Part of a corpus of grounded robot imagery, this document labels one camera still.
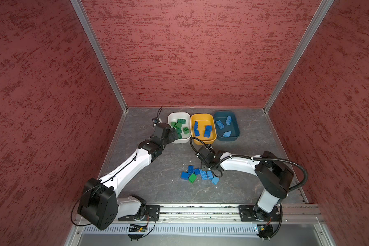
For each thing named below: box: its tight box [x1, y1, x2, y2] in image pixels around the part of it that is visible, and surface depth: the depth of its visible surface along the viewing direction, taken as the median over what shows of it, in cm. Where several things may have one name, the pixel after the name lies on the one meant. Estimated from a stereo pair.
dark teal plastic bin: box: [214, 110, 240, 142], surface depth 109 cm
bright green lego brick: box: [188, 173, 198, 184], surface depth 85 cm
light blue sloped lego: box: [222, 131, 233, 137], surface depth 105 cm
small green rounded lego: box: [182, 126, 190, 135], surface depth 105 cm
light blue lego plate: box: [215, 119, 225, 130], surface depth 112 cm
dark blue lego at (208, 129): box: [203, 125, 213, 138], surface depth 108 cm
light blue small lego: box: [211, 176, 220, 186], surface depth 85 cm
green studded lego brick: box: [176, 118, 187, 125], surface depth 112 cm
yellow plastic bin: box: [190, 113, 218, 146], surface depth 109 cm
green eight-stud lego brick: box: [175, 127, 182, 139], surface depth 107 cm
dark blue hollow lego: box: [188, 165, 195, 174], surface depth 91 cm
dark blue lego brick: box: [194, 121, 200, 137], surface depth 108 cm
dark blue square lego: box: [180, 171, 190, 180], surface depth 87 cm
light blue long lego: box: [225, 115, 233, 126], surface depth 113 cm
